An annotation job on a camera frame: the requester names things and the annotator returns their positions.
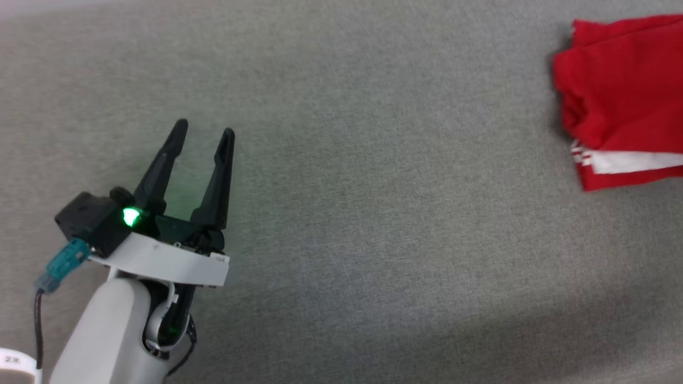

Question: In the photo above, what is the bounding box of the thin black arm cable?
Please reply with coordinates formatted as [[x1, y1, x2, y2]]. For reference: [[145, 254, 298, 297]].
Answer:
[[164, 315, 198, 378]]

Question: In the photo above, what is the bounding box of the grey fabric sofa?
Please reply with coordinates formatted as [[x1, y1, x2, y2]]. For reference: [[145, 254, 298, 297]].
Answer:
[[0, 0, 683, 384]]

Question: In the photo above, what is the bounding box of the red white basketball jersey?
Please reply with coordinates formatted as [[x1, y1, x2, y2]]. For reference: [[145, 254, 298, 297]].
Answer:
[[552, 14, 683, 193]]

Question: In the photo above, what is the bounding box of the white cable label tag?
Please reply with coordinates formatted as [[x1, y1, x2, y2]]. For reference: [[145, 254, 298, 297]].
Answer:
[[0, 347, 42, 384]]

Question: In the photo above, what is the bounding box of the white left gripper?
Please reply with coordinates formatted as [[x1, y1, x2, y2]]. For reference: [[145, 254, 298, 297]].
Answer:
[[88, 118, 236, 290]]

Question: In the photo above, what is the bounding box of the black cable with teal plug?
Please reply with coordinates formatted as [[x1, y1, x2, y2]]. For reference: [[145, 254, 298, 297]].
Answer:
[[33, 237, 92, 374]]

